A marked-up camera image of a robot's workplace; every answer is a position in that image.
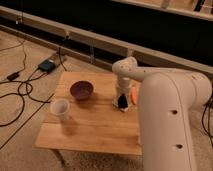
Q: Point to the black eraser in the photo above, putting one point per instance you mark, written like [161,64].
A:
[122,102]

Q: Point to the translucent plastic cup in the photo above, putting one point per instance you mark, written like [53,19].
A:
[60,108]

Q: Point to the white sponge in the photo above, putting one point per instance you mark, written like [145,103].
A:
[115,103]

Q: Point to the wooden table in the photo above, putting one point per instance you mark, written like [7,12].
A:
[95,124]

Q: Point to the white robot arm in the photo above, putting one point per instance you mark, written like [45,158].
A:
[165,96]

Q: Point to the dark purple bowl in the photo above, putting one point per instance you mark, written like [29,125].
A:
[81,90]

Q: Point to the orange carrot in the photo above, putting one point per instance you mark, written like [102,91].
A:
[134,95]

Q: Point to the black power adapter box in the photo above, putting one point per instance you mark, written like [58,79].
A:
[46,66]

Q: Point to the small black plug adapter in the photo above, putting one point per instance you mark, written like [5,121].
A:
[13,76]

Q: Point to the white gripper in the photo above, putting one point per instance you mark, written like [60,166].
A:
[123,87]

